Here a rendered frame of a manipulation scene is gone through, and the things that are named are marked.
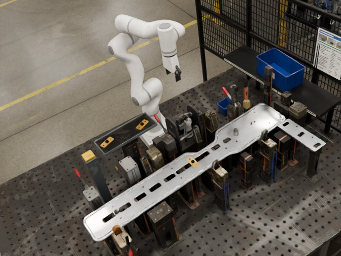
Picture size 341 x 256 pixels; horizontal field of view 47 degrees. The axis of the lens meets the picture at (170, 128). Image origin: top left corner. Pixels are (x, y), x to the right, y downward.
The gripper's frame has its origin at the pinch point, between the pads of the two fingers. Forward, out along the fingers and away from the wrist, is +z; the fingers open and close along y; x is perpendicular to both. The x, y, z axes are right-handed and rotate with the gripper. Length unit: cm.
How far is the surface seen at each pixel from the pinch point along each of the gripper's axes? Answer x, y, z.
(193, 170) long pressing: -15, 30, 45
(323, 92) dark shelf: 87, 38, 42
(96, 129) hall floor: -17, -152, 144
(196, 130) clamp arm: 2.2, 12.2, 36.9
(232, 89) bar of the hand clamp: 34.3, 9.9, 24.8
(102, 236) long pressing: -77, 33, 45
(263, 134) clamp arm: 28, 42, 36
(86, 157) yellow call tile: -61, -8, 29
